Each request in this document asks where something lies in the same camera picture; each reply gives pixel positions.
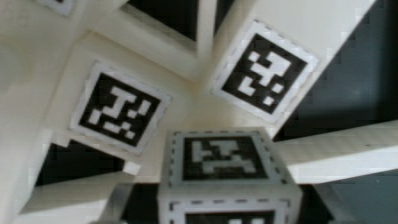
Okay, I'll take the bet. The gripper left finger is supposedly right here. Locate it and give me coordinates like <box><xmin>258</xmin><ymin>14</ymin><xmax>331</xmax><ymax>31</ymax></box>
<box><xmin>89</xmin><ymin>183</ymin><xmax>159</xmax><ymax>224</ymax></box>

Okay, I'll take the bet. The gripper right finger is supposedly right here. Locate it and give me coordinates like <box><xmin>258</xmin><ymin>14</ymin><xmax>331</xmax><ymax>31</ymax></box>
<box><xmin>299</xmin><ymin>184</ymin><xmax>368</xmax><ymax>224</ymax></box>

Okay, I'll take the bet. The small tagged cube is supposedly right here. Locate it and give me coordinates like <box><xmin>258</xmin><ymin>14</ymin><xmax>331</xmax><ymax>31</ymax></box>
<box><xmin>159</xmin><ymin>127</ymin><xmax>303</xmax><ymax>224</ymax></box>

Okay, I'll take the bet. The white chair back frame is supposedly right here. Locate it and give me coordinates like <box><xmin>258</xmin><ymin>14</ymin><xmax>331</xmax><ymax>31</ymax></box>
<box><xmin>0</xmin><ymin>0</ymin><xmax>375</xmax><ymax>224</ymax></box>

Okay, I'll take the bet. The white U-shaped fence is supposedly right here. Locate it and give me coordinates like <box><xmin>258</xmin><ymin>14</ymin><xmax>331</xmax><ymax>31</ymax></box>
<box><xmin>274</xmin><ymin>120</ymin><xmax>398</xmax><ymax>184</ymax></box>

